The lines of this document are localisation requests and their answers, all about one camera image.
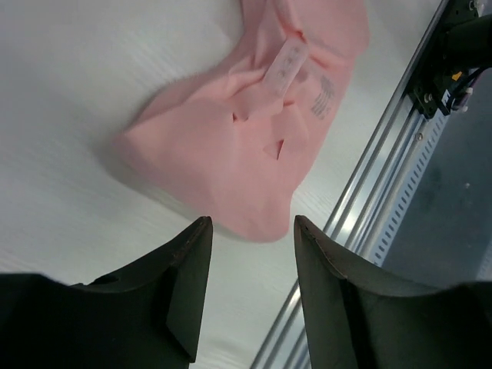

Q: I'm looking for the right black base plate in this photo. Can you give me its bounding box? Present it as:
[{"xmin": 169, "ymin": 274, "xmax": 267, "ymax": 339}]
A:
[{"xmin": 407, "ymin": 1, "xmax": 489, "ymax": 118}]

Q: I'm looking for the aluminium mounting rail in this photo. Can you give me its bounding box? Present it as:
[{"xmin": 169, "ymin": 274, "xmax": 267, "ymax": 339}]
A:
[{"xmin": 251, "ymin": 1, "xmax": 448, "ymax": 368}]

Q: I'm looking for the slotted cable duct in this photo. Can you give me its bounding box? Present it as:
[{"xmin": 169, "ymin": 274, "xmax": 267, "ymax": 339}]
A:
[{"xmin": 368, "ymin": 112, "xmax": 448, "ymax": 267}]

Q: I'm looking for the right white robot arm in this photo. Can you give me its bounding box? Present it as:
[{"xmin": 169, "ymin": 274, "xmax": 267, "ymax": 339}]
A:
[{"xmin": 443, "ymin": 15, "xmax": 491, "ymax": 69}]

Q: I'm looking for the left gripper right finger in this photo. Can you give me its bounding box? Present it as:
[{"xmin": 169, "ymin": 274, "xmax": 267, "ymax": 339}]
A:
[{"xmin": 294, "ymin": 215, "xmax": 491, "ymax": 368}]

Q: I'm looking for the pink bra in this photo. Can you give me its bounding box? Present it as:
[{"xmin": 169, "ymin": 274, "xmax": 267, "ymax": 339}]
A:
[{"xmin": 115, "ymin": 1, "xmax": 370, "ymax": 242}]

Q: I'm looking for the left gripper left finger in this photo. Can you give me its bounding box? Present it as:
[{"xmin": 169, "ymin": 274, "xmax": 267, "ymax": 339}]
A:
[{"xmin": 1, "ymin": 217, "xmax": 213, "ymax": 368}]

